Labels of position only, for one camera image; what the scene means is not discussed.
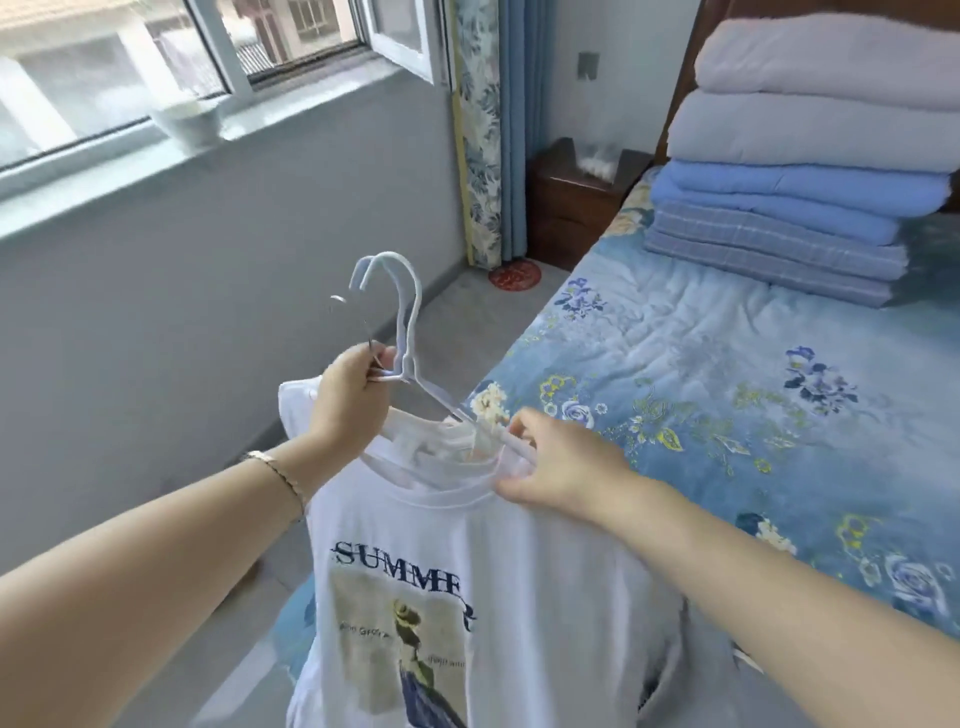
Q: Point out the red round mat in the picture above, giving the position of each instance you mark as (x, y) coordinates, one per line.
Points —
(515, 274)

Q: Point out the white framed window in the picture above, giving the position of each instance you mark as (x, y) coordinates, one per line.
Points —
(150, 90)

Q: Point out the person's right forearm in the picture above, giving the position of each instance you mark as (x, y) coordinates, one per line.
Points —
(810, 630)

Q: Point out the white t-shirt photo print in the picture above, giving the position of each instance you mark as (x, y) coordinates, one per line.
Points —
(540, 600)

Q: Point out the black wall socket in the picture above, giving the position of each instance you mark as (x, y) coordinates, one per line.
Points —
(589, 66)

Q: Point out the small white cup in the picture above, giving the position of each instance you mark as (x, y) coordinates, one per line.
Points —
(187, 124)

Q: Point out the person's left forearm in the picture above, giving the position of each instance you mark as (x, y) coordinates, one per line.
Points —
(112, 585)

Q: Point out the blue floral curtain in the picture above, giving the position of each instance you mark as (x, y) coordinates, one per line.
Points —
(495, 135)

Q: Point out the blue floral bed quilt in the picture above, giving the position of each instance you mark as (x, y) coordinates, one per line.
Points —
(750, 412)

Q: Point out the person's right hand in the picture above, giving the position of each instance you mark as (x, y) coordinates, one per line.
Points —
(577, 472)

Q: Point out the brown wooden headboard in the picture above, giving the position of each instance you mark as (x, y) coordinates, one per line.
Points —
(682, 75)

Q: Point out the person's left hand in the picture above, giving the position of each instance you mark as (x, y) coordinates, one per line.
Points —
(352, 397)

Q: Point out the dark wooden nightstand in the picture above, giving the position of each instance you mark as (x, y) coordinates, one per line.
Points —
(570, 217)

